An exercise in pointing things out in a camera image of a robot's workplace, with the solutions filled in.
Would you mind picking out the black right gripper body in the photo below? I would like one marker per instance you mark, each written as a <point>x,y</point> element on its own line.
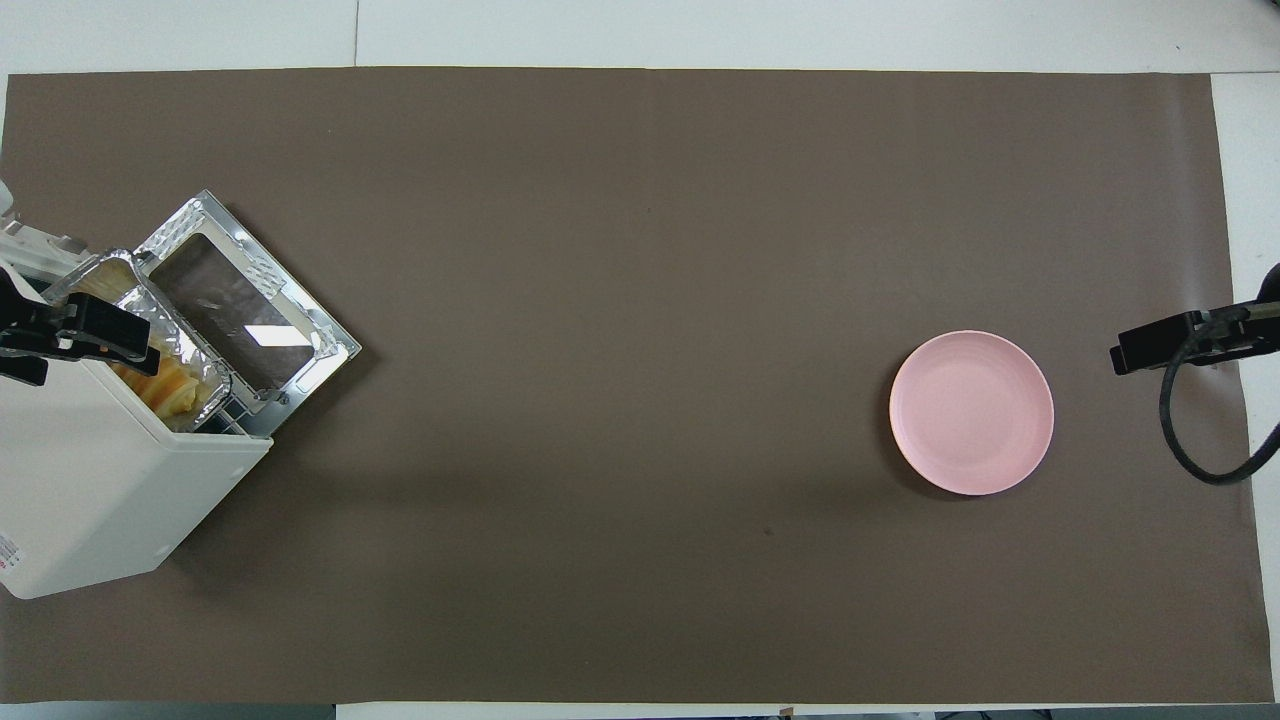
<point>1245,328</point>

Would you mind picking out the cream white toaster oven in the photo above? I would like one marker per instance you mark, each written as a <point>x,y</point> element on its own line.
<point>90,480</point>

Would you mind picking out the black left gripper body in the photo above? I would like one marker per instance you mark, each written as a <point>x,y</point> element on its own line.
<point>20,315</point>

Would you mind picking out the glass oven door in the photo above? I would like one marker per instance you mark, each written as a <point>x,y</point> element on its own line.
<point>250,310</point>

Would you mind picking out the aluminium foil tray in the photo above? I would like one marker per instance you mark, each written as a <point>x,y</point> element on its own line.
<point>190,350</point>

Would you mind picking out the brown paper table mat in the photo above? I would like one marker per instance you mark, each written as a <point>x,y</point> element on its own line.
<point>640,250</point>

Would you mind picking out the sliced orange bread loaf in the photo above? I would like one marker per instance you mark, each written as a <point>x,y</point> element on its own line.
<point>175,390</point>

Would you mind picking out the pink round plate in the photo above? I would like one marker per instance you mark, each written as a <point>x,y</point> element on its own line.
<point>970,412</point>

